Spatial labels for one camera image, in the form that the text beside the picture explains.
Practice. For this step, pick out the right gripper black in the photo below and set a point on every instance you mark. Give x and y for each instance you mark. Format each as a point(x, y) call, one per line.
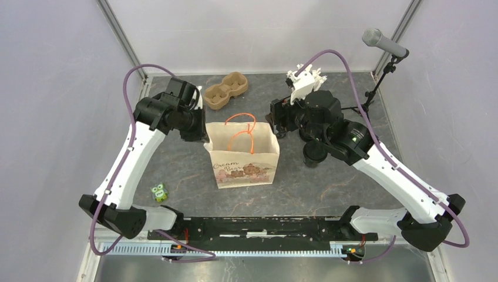
point(279, 108)

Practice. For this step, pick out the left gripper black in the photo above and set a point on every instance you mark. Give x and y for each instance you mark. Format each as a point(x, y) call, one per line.
point(200, 133)

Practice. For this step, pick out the brown paper bag orange handles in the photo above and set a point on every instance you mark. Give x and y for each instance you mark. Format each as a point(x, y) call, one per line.
point(243, 151)

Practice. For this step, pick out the black plastic cup lid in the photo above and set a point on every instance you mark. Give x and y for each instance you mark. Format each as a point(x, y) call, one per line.
point(314, 151)

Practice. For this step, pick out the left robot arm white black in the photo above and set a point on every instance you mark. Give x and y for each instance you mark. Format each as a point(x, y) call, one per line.
point(179, 107)

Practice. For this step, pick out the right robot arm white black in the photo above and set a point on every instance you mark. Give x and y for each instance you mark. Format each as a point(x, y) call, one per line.
point(426, 216)

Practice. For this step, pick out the white wrapped straws bundle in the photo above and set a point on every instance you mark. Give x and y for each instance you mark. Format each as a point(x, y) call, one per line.
point(310, 79)

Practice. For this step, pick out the small green toy box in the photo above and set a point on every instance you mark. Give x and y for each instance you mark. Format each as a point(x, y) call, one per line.
point(159, 193)

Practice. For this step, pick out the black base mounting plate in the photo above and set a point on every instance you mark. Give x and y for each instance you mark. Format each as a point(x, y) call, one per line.
point(298, 233)

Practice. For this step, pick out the grey microphone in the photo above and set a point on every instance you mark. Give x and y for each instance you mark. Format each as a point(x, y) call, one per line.
point(374, 38)

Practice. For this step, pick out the black microphone tripod stand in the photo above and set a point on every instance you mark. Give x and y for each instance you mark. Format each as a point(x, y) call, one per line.
point(389, 68)

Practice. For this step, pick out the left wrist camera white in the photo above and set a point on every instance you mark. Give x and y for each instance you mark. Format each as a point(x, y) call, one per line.
point(198, 99)

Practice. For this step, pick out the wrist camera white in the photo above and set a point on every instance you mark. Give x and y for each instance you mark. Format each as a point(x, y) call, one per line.
point(198, 99)
point(299, 93)

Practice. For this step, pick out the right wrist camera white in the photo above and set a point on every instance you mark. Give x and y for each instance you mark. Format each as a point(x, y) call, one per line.
point(299, 93)

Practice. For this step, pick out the white toothed cable rail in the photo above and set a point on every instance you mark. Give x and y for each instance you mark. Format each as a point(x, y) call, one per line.
point(166, 249)

